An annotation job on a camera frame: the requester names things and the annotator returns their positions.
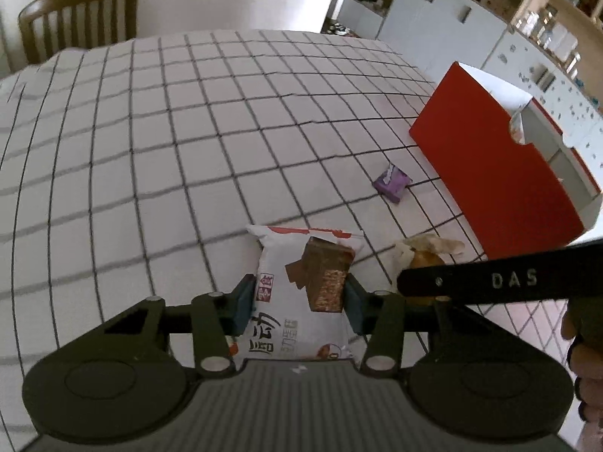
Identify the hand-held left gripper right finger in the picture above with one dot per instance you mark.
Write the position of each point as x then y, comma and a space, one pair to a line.
354, 306

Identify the red cardboard box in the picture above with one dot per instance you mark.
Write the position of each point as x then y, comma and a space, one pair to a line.
490, 165

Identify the person's right hand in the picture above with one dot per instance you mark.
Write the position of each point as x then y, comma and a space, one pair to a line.
589, 367

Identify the row of glass jars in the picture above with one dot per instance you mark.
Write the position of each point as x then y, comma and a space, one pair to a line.
549, 33

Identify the white cabinet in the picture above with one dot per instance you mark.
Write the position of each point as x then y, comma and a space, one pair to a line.
424, 23

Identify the checked white tablecloth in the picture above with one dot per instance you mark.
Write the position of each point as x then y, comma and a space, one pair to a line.
188, 141

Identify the wooden chair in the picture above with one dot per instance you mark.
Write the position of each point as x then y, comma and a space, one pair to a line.
77, 14

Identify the white snack packet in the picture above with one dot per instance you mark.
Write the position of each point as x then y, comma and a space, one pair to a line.
278, 254

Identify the clear-wrapped brown bun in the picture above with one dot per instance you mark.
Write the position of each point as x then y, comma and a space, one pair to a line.
426, 258

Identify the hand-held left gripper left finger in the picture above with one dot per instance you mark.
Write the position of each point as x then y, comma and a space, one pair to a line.
245, 303

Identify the purple small snack packet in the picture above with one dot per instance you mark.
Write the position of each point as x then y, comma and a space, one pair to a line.
392, 182

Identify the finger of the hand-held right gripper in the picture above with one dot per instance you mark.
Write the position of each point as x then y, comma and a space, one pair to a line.
509, 278

